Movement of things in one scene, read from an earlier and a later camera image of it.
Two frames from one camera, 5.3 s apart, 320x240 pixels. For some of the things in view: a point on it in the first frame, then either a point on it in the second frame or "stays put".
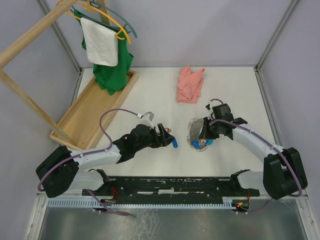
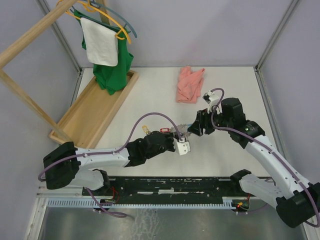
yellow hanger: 92,8 stays put
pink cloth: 189,84 stays put
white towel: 102,44 stays put
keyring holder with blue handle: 194,128 -> 181,128
